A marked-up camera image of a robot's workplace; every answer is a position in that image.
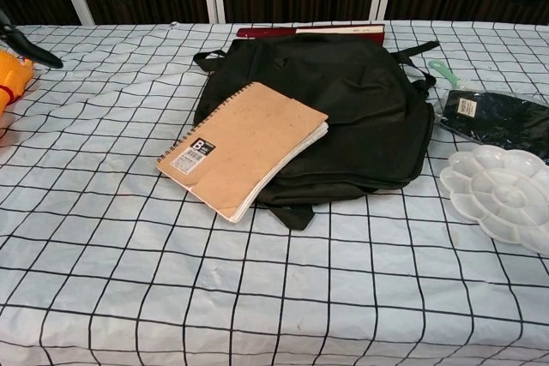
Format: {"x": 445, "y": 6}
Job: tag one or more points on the black socks in plastic bag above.
{"x": 493, "y": 121}

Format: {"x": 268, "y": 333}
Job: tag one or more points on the brown spiral notebook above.
{"x": 240, "y": 143}

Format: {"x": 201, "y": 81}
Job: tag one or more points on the white flower paint palette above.
{"x": 493, "y": 194}

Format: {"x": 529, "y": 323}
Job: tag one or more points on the light green plastic comb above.
{"x": 446, "y": 74}

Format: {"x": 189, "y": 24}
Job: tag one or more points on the dark red folding fan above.
{"x": 266, "y": 32}

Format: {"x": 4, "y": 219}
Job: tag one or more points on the orange rubber chicken toy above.
{"x": 10, "y": 79}

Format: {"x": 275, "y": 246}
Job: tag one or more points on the black backpack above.
{"x": 364, "y": 126}

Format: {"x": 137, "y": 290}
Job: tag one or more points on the white black checked tablecloth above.
{"x": 128, "y": 233}

